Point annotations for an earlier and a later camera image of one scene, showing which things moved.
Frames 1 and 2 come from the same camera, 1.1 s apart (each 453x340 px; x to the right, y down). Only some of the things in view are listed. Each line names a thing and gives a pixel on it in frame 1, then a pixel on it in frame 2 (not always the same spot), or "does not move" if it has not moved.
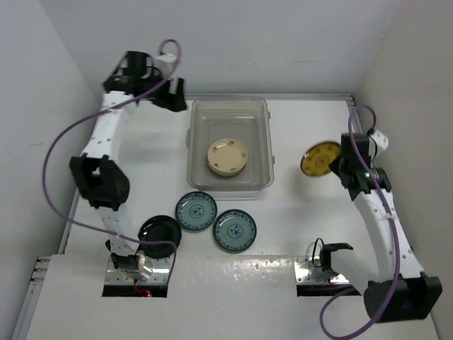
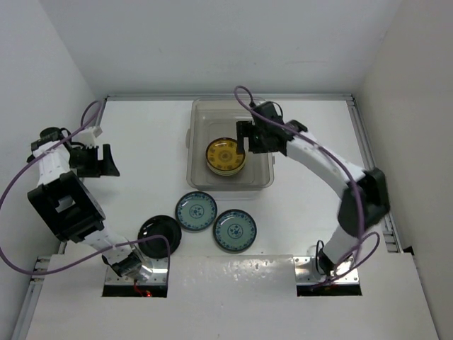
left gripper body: (162, 98) → (82, 159)
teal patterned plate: (235, 230) does not move
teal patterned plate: (196, 210) does not move
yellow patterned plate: (316, 160) → (221, 154)
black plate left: (160, 228) does not move
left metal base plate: (159, 275) does not move
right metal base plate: (306, 272) does not move
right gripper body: (341, 166) → (259, 144)
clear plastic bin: (245, 119) does not move
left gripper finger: (176, 86) → (105, 166)
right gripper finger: (339, 166) → (244, 128)
